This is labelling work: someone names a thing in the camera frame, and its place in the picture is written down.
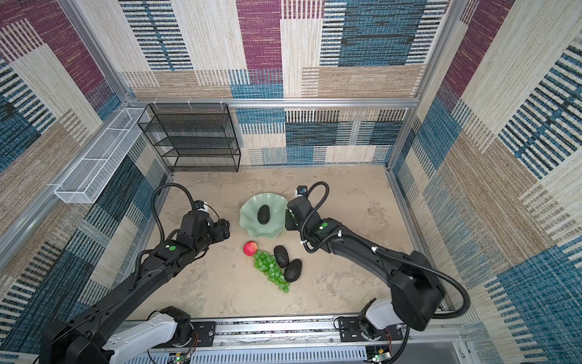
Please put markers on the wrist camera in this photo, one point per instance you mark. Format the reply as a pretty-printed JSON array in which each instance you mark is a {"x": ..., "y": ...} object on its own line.
[
  {"x": 199, "y": 205},
  {"x": 302, "y": 190}
]

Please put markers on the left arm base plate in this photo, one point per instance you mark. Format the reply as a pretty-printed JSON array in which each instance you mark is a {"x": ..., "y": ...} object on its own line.
[{"x": 202, "y": 335}]

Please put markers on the aluminium front rail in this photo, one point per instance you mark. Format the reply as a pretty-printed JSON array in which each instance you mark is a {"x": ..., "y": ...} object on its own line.
[{"x": 288, "y": 339}]

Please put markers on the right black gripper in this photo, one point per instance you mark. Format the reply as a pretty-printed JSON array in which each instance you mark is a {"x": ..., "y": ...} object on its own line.
[{"x": 289, "y": 221}]

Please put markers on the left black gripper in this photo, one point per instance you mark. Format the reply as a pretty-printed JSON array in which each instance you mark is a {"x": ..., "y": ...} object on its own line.
[{"x": 220, "y": 229}]

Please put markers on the green grape bunch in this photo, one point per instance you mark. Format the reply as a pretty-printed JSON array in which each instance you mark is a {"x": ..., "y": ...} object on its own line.
[{"x": 267, "y": 265}]

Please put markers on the white wire mesh basket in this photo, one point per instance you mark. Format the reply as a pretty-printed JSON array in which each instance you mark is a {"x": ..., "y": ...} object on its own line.
[{"x": 89, "y": 177}]

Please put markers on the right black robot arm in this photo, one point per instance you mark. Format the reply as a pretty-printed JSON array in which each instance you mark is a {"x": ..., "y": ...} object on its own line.
[{"x": 415, "y": 289}]

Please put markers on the dark avocado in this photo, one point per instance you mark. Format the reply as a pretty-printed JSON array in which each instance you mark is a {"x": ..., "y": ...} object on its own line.
[
  {"x": 293, "y": 271},
  {"x": 281, "y": 256},
  {"x": 264, "y": 214}
]

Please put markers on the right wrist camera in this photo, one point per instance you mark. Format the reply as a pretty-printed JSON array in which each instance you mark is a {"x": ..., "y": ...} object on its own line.
[{"x": 302, "y": 190}]

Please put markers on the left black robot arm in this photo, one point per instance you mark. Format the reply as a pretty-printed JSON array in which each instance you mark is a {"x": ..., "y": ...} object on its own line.
[{"x": 82, "y": 339}]

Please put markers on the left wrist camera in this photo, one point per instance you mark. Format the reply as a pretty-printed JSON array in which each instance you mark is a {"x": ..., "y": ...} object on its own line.
[{"x": 199, "y": 205}]

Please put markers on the black wire shelf rack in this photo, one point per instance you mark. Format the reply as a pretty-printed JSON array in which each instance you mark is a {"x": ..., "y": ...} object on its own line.
[{"x": 197, "y": 137}]

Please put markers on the red apple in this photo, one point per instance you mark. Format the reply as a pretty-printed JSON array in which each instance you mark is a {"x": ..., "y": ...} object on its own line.
[{"x": 250, "y": 248}]

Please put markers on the light green scalloped fruit bowl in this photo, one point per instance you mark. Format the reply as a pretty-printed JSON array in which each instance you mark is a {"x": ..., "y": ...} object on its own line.
[{"x": 248, "y": 216}]

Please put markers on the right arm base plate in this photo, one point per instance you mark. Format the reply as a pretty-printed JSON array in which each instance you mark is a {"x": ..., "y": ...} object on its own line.
[{"x": 352, "y": 329}]

